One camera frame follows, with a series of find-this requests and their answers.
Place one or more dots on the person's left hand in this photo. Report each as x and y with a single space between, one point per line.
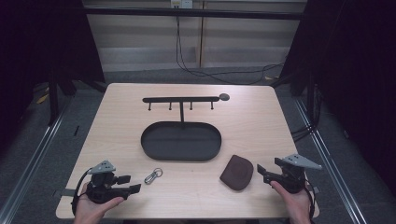
88 211

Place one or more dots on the dark curtain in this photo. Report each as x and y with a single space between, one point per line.
43 40
351 62

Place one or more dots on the person's right hand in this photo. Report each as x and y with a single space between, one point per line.
294 205

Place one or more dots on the white wall socket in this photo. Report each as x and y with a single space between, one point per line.
181 3

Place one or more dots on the black stand leg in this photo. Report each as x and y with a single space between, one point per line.
53 99

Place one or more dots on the black horizontal frame bar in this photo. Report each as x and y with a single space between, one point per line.
193 13

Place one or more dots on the black oval tray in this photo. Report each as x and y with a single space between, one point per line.
181 141

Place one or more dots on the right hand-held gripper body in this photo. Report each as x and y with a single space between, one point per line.
294 179

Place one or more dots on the yellow tape piece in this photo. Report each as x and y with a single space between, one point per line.
42 98

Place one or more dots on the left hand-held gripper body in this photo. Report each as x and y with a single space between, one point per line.
101 189

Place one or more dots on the brown leather pouch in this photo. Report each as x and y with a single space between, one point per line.
237 172

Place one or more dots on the metal floor rail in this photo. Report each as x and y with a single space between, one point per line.
333 168
34 155

